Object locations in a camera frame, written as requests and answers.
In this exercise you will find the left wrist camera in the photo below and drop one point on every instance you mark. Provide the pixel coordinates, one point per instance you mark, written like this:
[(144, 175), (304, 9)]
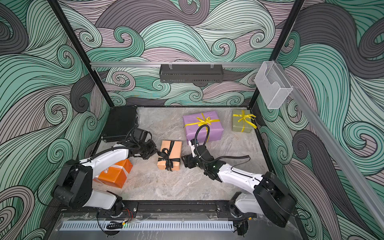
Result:
[(139, 135)]

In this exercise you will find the black frame post right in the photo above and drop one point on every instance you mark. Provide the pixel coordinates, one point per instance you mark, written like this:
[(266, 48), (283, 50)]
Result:
[(286, 28)]

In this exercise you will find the black frame post left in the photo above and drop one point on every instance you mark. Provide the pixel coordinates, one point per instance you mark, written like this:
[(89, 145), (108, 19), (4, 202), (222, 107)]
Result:
[(80, 50)]

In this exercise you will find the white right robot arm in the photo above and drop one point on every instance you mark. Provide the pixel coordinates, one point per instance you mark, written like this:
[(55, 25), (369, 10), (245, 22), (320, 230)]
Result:
[(264, 194)]

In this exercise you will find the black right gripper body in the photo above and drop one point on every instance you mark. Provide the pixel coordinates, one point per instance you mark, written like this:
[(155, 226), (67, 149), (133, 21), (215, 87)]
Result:
[(196, 162)]

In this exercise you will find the white slotted cable duct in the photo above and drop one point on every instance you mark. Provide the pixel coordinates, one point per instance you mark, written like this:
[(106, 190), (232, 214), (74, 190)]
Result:
[(149, 226)]

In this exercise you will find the black ribbon gold lettering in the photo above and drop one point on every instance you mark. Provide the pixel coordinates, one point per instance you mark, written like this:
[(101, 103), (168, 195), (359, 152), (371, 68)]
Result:
[(166, 157)]

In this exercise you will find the orange gift box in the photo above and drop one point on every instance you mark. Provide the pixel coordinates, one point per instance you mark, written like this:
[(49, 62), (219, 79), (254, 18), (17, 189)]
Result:
[(119, 183)]

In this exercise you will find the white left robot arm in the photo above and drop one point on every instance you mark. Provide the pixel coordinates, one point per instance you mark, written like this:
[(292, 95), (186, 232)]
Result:
[(74, 187)]

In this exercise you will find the white ribbon on orange box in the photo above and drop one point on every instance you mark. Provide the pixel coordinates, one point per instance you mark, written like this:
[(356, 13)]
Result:
[(115, 171)]

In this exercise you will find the black case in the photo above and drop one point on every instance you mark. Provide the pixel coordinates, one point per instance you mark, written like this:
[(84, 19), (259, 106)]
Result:
[(121, 120)]

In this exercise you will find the yellow ribbon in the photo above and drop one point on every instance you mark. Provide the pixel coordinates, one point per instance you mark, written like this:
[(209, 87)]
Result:
[(246, 118), (203, 121)]

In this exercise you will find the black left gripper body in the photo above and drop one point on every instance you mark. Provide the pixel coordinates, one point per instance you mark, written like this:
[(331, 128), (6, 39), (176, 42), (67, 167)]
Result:
[(144, 150)]

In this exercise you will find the black frame post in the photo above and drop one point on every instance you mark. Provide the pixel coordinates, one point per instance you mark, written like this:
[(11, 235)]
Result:
[(80, 50), (286, 28)]

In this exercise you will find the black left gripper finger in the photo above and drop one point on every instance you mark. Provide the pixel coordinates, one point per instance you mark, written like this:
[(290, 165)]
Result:
[(152, 151), (147, 139)]

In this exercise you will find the clear acrylic wall holder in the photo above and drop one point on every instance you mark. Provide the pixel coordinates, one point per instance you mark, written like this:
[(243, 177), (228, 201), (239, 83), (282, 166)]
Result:
[(273, 84)]

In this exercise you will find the olive green gift box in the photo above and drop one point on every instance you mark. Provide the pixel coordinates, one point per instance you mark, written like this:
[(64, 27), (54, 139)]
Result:
[(242, 120)]

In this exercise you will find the black perforated wall tray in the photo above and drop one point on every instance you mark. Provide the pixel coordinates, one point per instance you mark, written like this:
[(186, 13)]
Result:
[(187, 73)]

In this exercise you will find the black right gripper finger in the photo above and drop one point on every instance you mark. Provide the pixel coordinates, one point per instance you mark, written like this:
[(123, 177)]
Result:
[(187, 160), (193, 145)]

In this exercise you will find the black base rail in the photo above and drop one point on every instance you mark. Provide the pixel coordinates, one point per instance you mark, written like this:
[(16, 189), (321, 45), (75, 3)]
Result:
[(222, 209)]

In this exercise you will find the peach gift box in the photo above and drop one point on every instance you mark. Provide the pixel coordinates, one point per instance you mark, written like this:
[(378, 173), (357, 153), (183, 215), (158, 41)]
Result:
[(169, 154)]

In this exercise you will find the yellow ribbon on green box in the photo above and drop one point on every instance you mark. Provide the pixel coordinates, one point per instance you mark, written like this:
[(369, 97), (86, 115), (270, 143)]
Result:
[(246, 118)]

